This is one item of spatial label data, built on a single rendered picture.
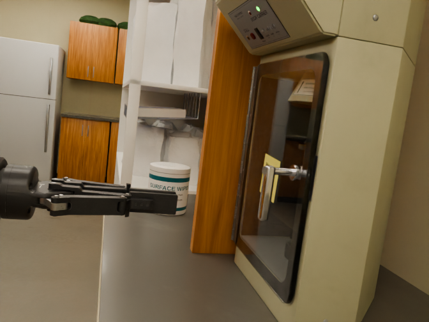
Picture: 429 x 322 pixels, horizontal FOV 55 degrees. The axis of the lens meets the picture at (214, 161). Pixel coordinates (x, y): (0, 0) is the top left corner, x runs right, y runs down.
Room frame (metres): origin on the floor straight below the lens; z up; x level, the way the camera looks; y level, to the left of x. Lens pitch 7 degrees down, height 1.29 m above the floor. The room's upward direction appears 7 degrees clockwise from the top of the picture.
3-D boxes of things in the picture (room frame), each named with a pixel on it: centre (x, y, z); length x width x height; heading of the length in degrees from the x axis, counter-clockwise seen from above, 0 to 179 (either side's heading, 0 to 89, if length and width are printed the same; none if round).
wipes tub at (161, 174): (1.30, 0.14, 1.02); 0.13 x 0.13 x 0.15
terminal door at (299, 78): (0.76, -0.11, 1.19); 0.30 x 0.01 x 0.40; 15
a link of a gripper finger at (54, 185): (0.56, 0.17, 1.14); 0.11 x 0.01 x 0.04; 100
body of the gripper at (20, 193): (0.56, 0.24, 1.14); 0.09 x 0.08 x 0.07; 105
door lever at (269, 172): (0.65, -0.10, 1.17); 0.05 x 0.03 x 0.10; 105
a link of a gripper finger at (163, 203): (0.59, 0.08, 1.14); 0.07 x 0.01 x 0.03; 105
